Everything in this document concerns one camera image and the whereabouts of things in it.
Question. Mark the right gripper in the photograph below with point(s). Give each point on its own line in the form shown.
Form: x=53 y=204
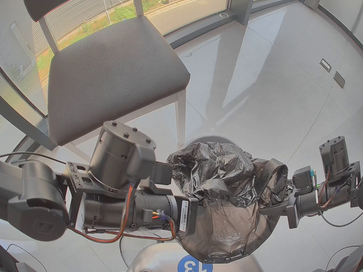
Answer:
x=307 y=204

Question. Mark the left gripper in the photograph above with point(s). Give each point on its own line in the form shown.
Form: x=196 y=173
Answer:
x=113 y=211

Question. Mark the black plastic bag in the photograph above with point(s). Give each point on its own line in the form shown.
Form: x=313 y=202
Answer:
x=227 y=222

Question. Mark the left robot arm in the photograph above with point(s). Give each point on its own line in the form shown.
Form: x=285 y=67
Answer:
x=34 y=197

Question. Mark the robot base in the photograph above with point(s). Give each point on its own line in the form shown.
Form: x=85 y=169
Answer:
x=153 y=259

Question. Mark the white trash bin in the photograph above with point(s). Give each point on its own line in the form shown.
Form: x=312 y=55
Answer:
x=209 y=138

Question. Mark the grey seat white chair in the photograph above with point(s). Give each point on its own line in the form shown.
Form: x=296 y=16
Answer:
x=113 y=75

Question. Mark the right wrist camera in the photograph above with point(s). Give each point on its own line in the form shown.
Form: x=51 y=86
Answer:
x=302 y=177

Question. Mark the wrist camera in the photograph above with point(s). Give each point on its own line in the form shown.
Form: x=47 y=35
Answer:
x=302 y=177
x=163 y=174

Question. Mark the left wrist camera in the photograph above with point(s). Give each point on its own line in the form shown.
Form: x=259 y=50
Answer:
x=163 y=174

